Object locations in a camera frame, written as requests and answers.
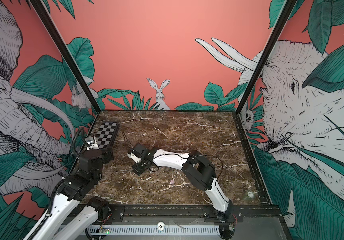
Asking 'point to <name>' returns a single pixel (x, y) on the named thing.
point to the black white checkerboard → (105, 135)
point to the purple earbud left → (172, 182)
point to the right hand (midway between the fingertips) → (134, 169)
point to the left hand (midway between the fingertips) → (99, 145)
